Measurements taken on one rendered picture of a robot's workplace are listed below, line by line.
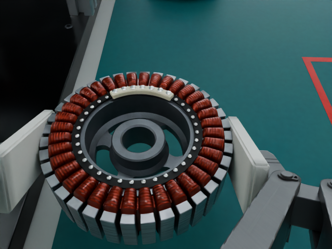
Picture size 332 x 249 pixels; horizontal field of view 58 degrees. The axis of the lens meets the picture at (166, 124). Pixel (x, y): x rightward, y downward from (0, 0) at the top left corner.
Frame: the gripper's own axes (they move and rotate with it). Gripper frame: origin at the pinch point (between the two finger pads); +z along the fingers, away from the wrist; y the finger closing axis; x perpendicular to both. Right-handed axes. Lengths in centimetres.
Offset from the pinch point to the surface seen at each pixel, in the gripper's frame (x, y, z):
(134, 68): 1.9, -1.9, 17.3
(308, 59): 3.4, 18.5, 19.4
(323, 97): 0.1, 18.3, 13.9
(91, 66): 1.9, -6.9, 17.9
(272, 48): 4.4, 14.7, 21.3
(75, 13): 7.6, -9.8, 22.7
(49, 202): -6.6, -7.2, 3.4
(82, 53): 3.2, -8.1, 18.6
